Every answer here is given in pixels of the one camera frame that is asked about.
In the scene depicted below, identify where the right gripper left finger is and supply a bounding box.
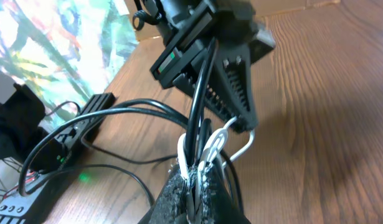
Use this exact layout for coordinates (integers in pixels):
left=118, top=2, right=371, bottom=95
left=138, top=164, right=194, bottom=224

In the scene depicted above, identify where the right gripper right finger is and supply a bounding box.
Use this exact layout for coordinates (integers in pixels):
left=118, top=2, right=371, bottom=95
left=195, top=166, right=250, bottom=224

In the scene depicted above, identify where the white cable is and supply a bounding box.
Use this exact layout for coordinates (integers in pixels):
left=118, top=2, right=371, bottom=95
left=176, top=115, right=256, bottom=224

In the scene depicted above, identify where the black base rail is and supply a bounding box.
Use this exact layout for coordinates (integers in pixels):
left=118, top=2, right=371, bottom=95
left=0, top=91, right=117, bottom=224

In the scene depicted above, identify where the short black cable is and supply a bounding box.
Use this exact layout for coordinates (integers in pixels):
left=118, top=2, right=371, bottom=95
left=17, top=37, right=245, bottom=215

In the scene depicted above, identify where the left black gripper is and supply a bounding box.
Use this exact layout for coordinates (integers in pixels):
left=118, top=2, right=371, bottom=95
left=149, top=0, right=277, bottom=133

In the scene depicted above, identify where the colourful patterned wall hanging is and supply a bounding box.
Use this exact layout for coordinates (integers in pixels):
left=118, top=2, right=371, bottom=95
left=0, top=0, right=138, bottom=130

